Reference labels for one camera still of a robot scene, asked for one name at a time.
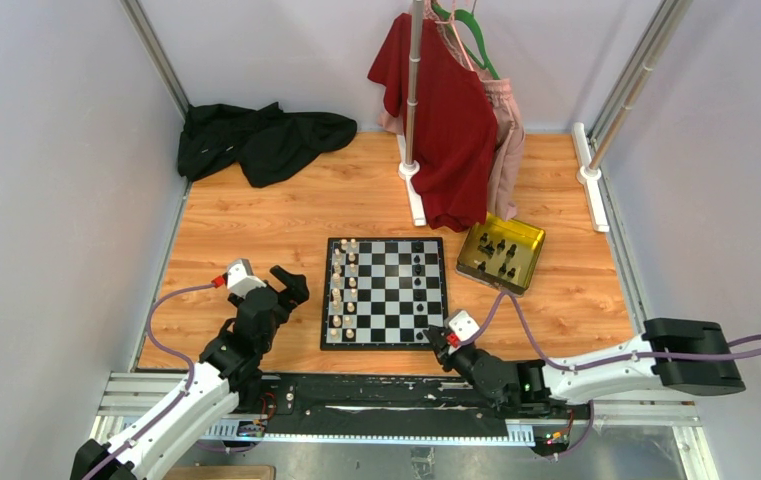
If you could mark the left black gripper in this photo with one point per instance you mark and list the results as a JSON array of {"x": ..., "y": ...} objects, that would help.
[{"x": 297, "y": 292}]

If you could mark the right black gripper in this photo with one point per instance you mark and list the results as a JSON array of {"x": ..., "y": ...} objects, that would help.
[{"x": 438, "y": 341}]

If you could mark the black white chess board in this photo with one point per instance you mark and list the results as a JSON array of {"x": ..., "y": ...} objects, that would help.
[{"x": 402, "y": 290}]

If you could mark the yellow metal tin box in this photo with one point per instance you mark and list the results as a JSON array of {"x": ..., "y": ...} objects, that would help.
[{"x": 501, "y": 253}]

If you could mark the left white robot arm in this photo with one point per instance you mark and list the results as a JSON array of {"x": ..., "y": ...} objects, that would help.
[{"x": 227, "y": 371}]

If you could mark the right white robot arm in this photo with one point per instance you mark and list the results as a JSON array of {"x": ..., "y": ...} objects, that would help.
[{"x": 688, "y": 356}]

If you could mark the white chess pieces rows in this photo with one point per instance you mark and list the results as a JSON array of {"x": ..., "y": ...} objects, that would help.
[{"x": 342, "y": 290}]

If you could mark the black cloth pile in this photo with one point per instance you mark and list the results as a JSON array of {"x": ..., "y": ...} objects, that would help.
[{"x": 269, "y": 144}]

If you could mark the white clothes rack stand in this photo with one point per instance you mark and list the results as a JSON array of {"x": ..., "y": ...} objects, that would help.
[{"x": 408, "y": 166}]

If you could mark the pink garment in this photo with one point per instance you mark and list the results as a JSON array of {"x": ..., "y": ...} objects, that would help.
[{"x": 510, "y": 137}]

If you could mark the red shirt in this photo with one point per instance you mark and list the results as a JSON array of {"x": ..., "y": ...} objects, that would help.
[{"x": 455, "y": 134}]

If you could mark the right white rack foot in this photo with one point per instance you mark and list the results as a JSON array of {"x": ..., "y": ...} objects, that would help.
[{"x": 591, "y": 143}]

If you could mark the green clothes hanger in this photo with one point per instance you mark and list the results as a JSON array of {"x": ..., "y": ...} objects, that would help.
[{"x": 451, "y": 17}]

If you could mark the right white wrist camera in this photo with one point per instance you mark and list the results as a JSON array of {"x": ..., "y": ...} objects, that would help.
[{"x": 463, "y": 329}]

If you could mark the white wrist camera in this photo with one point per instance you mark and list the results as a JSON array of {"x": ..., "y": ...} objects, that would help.
[
  {"x": 463, "y": 329},
  {"x": 240, "y": 279}
]

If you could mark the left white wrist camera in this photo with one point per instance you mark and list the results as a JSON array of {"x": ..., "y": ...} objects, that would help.
[{"x": 240, "y": 279}]

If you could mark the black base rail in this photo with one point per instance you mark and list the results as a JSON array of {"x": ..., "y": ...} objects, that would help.
[{"x": 398, "y": 408}]

